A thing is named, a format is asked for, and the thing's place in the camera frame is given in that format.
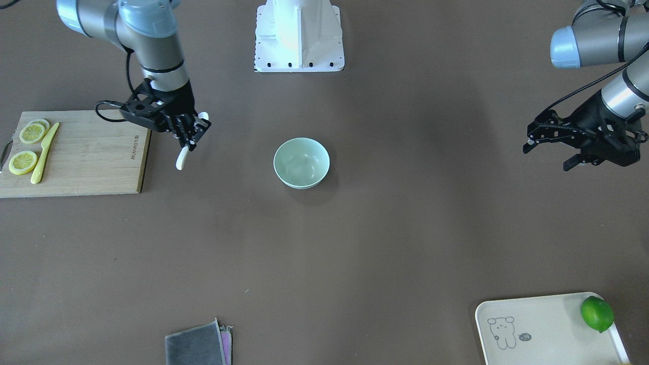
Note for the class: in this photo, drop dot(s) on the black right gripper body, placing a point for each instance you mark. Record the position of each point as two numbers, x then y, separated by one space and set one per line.
183 102

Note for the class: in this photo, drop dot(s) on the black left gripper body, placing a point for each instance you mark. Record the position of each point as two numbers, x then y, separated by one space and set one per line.
601 117

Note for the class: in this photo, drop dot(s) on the white ceramic spoon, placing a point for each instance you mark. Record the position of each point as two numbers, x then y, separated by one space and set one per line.
180 162

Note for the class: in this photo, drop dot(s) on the light green bowl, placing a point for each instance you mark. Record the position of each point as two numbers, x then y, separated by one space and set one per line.
301 163

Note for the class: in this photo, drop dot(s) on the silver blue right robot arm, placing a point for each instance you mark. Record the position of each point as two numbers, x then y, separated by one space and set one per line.
147 29

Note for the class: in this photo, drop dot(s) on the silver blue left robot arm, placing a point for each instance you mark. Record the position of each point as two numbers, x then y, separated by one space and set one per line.
605 32

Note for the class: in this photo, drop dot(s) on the bamboo cutting board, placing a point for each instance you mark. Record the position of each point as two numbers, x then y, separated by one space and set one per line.
89 156

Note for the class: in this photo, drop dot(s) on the bottom lemon slice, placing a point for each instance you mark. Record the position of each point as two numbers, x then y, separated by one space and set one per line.
43 122

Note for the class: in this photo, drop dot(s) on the lemon slice near blade end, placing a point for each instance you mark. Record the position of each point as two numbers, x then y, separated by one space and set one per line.
33 133

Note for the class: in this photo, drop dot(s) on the yellow plastic knife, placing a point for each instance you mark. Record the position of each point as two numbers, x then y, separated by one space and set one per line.
38 171

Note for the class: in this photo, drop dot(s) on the green lime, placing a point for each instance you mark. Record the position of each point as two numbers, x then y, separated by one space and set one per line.
597 314

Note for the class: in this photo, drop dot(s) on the cream rabbit tray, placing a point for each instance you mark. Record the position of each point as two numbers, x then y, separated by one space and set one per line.
545 330

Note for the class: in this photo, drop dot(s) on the grey folded cloth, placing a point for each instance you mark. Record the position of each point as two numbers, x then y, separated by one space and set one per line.
206 344

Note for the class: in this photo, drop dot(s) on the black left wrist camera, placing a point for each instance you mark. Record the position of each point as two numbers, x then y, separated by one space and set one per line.
548 127

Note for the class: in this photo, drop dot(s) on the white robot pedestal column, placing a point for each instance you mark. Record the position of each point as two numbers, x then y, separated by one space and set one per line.
298 36

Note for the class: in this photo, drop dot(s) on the lemon slice near handle end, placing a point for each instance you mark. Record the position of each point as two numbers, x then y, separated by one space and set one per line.
23 162

